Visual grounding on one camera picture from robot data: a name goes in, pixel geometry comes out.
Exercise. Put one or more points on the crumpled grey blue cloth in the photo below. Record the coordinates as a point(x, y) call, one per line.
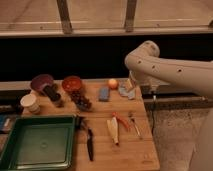
point(124, 93)

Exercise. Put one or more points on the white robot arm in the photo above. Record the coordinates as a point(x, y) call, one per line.
point(194, 75)

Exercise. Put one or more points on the orange carrot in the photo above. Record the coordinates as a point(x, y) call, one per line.
point(122, 121)

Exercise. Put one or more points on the wooden cutting board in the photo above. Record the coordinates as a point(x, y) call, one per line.
point(131, 154)

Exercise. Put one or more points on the white paper cup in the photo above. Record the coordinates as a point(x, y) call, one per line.
point(30, 103)

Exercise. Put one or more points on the blue object at left edge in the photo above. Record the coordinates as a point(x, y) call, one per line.
point(5, 124)

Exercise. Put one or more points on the purple bowl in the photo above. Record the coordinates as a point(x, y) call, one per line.
point(40, 81)

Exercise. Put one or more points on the red yellow apple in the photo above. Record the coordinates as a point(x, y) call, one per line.
point(113, 83)

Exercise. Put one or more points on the red bowl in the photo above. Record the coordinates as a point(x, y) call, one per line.
point(72, 83)

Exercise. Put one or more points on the black kitchen knife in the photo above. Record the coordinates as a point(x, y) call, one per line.
point(90, 145)

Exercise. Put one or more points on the blue sponge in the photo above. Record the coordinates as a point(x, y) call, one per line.
point(104, 94)

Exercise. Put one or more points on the green plastic tray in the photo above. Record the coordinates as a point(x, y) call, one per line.
point(39, 144)

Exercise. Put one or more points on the metal fork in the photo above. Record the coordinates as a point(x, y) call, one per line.
point(130, 115)

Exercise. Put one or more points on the bunch of dark grapes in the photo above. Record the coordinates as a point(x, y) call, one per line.
point(81, 102)

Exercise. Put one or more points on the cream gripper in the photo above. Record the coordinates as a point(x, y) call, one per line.
point(131, 83)

